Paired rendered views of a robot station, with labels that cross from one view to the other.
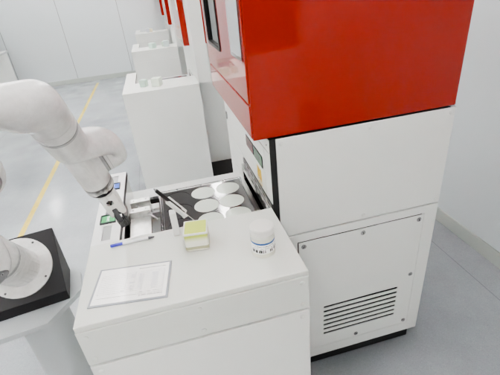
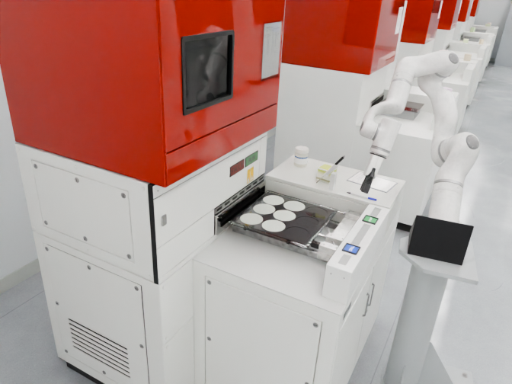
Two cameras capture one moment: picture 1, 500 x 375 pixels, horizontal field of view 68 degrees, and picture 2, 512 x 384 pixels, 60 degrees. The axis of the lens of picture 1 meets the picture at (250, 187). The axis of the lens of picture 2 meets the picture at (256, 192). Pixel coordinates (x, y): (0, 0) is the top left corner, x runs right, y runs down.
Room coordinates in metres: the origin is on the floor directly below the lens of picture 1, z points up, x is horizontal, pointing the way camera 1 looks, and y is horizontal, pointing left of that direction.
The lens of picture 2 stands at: (2.70, 1.15, 1.85)
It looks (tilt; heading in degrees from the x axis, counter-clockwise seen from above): 26 degrees down; 219
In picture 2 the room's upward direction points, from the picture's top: 3 degrees clockwise
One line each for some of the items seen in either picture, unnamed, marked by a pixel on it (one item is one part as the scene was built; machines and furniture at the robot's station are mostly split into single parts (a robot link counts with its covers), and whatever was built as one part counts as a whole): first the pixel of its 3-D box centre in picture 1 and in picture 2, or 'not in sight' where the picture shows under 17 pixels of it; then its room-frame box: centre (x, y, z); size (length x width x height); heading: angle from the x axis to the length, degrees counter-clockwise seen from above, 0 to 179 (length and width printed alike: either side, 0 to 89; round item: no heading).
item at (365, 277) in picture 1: (318, 242); (161, 284); (1.57, -0.34, 0.41); 0.82 x 0.71 x 0.82; 11
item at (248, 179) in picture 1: (256, 194); (241, 205); (1.33, -0.02, 0.89); 0.44 x 0.02 x 0.10; 11
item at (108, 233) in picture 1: (115, 217); (359, 248); (1.27, 0.55, 0.89); 0.55 x 0.09 x 0.14; 11
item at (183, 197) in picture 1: (206, 205); (284, 216); (1.27, 0.18, 0.90); 0.34 x 0.34 x 0.01; 11
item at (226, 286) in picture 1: (193, 275); (334, 190); (0.88, 0.20, 0.89); 0.62 x 0.35 x 0.14; 101
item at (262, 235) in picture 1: (262, 238); (301, 156); (0.87, -0.02, 1.01); 0.07 x 0.07 x 0.10
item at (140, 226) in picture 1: (141, 228); (341, 237); (1.21, 0.44, 0.87); 0.36 x 0.08 x 0.03; 11
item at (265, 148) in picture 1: (246, 149); (219, 194); (1.51, 0.00, 1.02); 0.82 x 0.03 x 0.40; 11
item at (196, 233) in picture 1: (196, 235); (326, 173); (0.94, 0.18, 1.00); 0.07 x 0.07 x 0.07; 3
